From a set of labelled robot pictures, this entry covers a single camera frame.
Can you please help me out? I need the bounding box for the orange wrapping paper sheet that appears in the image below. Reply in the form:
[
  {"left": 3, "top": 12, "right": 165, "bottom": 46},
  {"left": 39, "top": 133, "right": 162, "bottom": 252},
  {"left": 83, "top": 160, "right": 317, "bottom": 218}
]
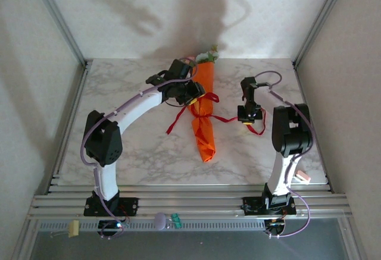
[{"left": 187, "top": 60, "right": 217, "bottom": 164}]

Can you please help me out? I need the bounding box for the red ribbon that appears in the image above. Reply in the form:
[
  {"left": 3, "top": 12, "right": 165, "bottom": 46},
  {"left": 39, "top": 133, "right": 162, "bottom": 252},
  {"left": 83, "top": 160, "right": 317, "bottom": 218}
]
[{"left": 165, "top": 92, "right": 266, "bottom": 136}]

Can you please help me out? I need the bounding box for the light blue fake flower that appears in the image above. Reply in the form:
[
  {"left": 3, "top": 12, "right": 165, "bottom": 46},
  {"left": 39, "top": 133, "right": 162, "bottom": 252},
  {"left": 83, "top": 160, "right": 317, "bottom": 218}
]
[{"left": 195, "top": 44, "right": 220, "bottom": 64}]

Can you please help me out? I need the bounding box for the small pink block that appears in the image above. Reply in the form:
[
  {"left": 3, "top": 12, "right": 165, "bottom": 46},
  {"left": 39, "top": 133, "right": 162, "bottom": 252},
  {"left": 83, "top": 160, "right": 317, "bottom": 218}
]
[{"left": 293, "top": 170, "right": 312, "bottom": 184}]

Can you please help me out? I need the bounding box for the small circuit board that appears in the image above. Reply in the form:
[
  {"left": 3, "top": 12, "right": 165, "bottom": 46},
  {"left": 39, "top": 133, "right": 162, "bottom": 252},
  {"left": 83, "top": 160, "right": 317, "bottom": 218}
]
[
  {"left": 264, "top": 218, "right": 287, "bottom": 239},
  {"left": 97, "top": 220, "right": 127, "bottom": 240}
]

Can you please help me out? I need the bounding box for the purple oval pebble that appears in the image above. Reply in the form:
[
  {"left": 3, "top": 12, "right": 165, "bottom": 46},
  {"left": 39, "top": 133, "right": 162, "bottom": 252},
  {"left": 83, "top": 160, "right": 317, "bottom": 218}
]
[{"left": 153, "top": 212, "right": 167, "bottom": 231}]

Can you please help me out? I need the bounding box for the yellow binder clip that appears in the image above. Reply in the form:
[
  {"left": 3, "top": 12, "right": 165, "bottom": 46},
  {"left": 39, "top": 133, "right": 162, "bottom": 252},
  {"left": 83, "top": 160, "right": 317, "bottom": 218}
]
[{"left": 50, "top": 220, "right": 80, "bottom": 239}]

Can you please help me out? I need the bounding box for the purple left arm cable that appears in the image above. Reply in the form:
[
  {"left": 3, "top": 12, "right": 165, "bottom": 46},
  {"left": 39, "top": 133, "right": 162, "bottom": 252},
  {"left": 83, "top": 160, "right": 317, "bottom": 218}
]
[{"left": 82, "top": 74, "right": 194, "bottom": 240}]

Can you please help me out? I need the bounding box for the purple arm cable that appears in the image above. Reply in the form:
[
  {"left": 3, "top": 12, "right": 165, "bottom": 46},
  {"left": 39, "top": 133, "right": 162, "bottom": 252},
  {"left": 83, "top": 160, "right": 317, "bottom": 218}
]
[
  {"left": 255, "top": 71, "right": 316, "bottom": 239},
  {"left": 82, "top": 74, "right": 194, "bottom": 240}
]

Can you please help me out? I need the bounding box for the aluminium table side rail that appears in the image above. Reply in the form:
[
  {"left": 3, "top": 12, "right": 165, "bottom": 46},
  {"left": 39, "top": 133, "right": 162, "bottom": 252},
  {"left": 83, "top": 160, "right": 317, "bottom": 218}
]
[
  {"left": 44, "top": 60, "right": 92, "bottom": 195},
  {"left": 293, "top": 62, "right": 334, "bottom": 191}
]

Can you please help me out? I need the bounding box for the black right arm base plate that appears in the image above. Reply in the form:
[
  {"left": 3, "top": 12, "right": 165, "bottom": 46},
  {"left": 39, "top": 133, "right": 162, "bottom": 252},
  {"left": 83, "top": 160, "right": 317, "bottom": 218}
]
[{"left": 242, "top": 196, "right": 298, "bottom": 217}]

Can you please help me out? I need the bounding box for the aluminium frame rail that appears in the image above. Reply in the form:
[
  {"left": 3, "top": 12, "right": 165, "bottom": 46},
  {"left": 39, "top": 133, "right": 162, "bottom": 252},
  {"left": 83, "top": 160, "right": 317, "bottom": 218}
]
[{"left": 26, "top": 184, "right": 354, "bottom": 221}]

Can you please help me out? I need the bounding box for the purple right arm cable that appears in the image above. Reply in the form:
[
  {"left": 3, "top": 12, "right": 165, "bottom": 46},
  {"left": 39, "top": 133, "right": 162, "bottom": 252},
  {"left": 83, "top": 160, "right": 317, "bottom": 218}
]
[{"left": 255, "top": 71, "right": 316, "bottom": 239}]

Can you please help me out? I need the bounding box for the grey slotted cable duct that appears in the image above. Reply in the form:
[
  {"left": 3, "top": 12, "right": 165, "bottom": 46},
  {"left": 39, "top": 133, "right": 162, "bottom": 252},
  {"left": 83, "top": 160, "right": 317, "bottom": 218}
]
[{"left": 38, "top": 220, "right": 267, "bottom": 233}]

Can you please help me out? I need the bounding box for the aluminium frame post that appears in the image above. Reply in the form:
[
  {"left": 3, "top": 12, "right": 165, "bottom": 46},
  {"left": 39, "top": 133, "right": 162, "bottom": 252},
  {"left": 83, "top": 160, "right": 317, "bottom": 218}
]
[
  {"left": 292, "top": 0, "right": 352, "bottom": 67},
  {"left": 28, "top": 0, "right": 93, "bottom": 68}
]

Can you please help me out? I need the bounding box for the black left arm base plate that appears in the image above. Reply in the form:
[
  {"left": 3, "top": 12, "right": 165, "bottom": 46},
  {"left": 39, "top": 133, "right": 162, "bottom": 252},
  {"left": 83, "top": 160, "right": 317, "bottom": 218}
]
[{"left": 83, "top": 197, "right": 139, "bottom": 217}]

